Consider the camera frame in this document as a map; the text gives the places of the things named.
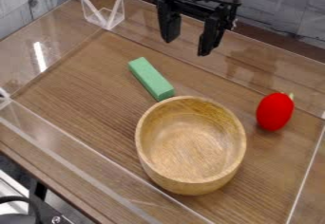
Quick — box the black cable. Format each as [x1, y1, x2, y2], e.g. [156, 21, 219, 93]
[0, 196, 45, 224]

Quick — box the green rectangular block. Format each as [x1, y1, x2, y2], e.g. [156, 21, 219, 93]
[129, 57, 176, 102]

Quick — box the clear acrylic tray wall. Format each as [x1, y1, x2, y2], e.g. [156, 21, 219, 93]
[0, 0, 325, 224]

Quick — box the red toy fruit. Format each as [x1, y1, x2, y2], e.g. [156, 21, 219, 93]
[256, 92, 295, 131]

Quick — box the wooden bowl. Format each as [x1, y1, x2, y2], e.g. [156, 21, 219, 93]
[136, 96, 248, 196]

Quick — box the black table leg bracket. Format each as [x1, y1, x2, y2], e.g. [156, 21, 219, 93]
[30, 178, 91, 224]

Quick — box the clear acrylic corner bracket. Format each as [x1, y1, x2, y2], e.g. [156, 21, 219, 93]
[81, 0, 125, 30]

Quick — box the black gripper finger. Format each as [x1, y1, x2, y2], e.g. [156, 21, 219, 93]
[157, 0, 182, 43]
[198, 9, 228, 56]

